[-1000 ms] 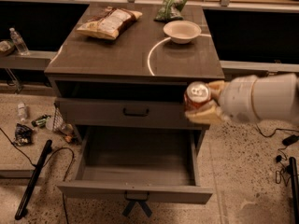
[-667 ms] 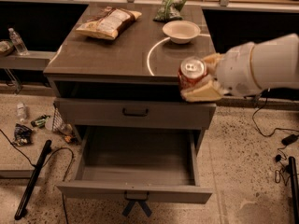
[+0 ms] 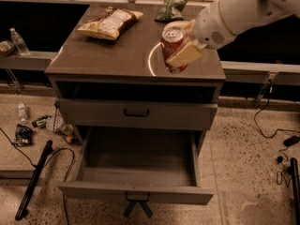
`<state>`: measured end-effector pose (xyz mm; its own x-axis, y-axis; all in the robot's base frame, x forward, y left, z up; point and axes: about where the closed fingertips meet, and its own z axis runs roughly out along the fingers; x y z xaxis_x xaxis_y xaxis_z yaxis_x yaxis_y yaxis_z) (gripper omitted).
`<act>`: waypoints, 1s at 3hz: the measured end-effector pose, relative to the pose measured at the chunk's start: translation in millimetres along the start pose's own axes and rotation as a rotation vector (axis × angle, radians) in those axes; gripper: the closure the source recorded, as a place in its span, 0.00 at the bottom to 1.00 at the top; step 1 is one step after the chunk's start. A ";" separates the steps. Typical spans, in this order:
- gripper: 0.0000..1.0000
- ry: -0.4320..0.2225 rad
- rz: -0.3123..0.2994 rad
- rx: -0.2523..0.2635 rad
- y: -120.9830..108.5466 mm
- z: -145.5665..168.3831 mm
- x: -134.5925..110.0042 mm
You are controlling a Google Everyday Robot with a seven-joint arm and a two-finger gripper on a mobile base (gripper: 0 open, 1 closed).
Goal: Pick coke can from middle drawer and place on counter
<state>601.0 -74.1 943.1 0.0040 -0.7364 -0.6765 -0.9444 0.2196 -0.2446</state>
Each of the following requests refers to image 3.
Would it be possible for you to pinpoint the green snack bag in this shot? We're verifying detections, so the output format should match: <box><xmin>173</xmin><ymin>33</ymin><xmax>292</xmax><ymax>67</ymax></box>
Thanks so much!
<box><xmin>155</xmin><ymin>0</ymin><xmax>188</xmax><ymax>23</ymax></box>

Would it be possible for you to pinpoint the green can on floor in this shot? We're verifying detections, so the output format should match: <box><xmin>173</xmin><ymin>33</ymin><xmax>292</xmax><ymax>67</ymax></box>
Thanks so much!
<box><xmin>32</xmin><ymin>115</ymin><xmax>52</xmax><ymax>128</ymax></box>

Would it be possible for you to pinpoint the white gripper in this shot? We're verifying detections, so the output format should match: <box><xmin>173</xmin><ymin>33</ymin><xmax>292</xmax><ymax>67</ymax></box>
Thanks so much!
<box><xmin>166</xmin><ymin>0</ymin><xmax>236</xmax><ymax>68</ymax></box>

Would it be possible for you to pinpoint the open grey lower drawer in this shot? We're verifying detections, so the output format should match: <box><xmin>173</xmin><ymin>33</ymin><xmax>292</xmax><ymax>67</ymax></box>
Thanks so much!
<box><xmin>58</xmin><ymin>127</ymin><xmax>214</xmax><ymax>205</ymax></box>

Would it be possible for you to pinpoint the grey drawer cabinet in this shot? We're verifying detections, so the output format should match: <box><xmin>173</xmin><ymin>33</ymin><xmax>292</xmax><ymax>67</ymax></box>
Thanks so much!
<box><xmin>45</xmin><ymin>4</ymin><xmax>225</xmax><ymax>142</ymax></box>

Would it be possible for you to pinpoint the black cable right floor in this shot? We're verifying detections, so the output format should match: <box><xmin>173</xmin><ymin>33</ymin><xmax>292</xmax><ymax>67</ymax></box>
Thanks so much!
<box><xmin>252</xmin><ymin>78</ymin><xmax>300</xmax><ymax>186</ymax></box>

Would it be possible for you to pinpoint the wire mesh basket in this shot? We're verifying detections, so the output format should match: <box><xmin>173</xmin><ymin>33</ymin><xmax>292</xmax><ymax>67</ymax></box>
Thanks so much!
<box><xmin>52</xmin><ymin>108</ymin><xmax>66</xmax><ymax>132</ymax></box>

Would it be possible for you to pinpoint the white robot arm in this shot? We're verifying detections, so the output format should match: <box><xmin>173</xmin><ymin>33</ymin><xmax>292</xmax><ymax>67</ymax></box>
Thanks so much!
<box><xmin>165</xmin><ymin>0</ymin><xmax>300</xmax><ymax>68</ymax></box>

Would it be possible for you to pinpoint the black power adapter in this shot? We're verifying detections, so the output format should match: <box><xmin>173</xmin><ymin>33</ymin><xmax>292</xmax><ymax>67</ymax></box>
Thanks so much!
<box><xmin>283</xmin><ymin>136</ymin><xmax>300</xmax><ymax>147</ymax></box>

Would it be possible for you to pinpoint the white bowl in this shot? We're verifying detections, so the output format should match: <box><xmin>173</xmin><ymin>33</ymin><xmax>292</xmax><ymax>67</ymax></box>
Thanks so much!
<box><xmin>164</xmin><ymin>21</ymin><xmax>182</xmax><ymax>29</ymax></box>

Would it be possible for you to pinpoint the closed grey upper drawer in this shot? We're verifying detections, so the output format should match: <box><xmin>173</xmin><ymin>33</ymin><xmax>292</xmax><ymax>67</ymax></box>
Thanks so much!
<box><xmin>56</xmin><ymin>98</ymin><xmax>218</xmax><ymax>130</ymax></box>

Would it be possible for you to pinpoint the black bar on floor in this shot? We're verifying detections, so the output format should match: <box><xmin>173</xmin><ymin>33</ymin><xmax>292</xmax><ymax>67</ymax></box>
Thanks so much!
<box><xmin>15</xmin><ymin>141</ymin><xmax>53</xmax><ymax>221</ymax></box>

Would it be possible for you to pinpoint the black cable floor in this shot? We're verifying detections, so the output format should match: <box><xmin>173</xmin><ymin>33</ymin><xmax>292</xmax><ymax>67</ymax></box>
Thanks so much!
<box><xmin>0</xmin><ymin>127</ymin><xmax>76</xmax><ymax>225</ymax></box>
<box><xmin>252</xmin><ymin>78</ymin><xmax>300</xmax><ymax>186</ymax></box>

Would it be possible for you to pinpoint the black post right edge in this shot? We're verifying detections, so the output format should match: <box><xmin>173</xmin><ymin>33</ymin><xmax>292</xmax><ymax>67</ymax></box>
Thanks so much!
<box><xmin>290</xmin><ymin>157</ymin><xmax>300</xmax><ymax>225</ymax></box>

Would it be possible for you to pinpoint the dark crumpled snack bag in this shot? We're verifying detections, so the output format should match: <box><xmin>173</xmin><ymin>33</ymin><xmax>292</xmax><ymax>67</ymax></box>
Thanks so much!
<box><xmin>15</xmin><ymin>124</ymin><xmax>33</xmax><ymax>146</ymax></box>

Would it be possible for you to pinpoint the black cable left floor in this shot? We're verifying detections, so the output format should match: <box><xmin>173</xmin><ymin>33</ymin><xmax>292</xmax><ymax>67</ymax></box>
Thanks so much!
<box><xmin>0</xmin><ymin>127</ymin><xmax>76</xmax><ymax>225</ymax></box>

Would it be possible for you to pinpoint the dish on left shelf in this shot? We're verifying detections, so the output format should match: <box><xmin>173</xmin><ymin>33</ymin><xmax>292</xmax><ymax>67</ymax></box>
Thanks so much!
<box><xmin>0</xmin><ymin>40</ymin><xmax>15</xmax><ymax>57</ymax></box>

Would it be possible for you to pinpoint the clear plastic water bottle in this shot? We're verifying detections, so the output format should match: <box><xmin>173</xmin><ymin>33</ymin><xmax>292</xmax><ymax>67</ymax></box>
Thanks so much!
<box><xmin>9</xmin><ymin>28</ymin><xmax>30</xmax><ymax>55</ymax></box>

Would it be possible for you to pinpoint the red coke can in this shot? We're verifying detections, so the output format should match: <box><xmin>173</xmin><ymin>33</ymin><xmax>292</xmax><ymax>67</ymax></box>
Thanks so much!
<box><xmin>160</xmin><ymin>26</ymin><xmax>188</xmax><ymax>73</ymax></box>

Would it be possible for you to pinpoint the small bottle on floor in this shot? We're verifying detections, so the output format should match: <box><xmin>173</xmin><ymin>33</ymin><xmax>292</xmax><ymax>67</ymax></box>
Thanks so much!
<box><xmin>18</xmin><ymin>102</ymin><xmax>28</xmax><ymax>122</ymax></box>

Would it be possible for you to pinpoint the brown chip bag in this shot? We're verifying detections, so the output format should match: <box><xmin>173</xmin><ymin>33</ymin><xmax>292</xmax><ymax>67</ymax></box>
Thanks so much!
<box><xmin>77</xmin><ymin>7</ymin><xmax>143</xmax><ymax>41</ymax></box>

